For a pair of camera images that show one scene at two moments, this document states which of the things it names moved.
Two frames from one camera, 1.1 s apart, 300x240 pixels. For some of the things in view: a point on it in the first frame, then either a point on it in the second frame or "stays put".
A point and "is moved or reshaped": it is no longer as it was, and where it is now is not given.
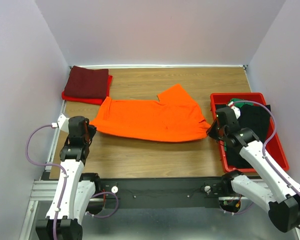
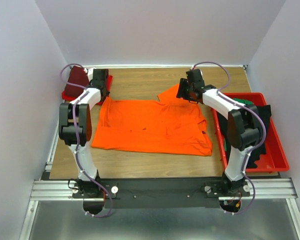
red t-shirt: [96, 101] stays put
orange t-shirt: [175, 117] is moved or reshaped
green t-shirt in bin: [241, 104] stays put
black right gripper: [211, 131] -> [182, 84]
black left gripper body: [87, 140] -> [106, 91]
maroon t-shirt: [83, 82] stays put
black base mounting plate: [159, 192] stays put
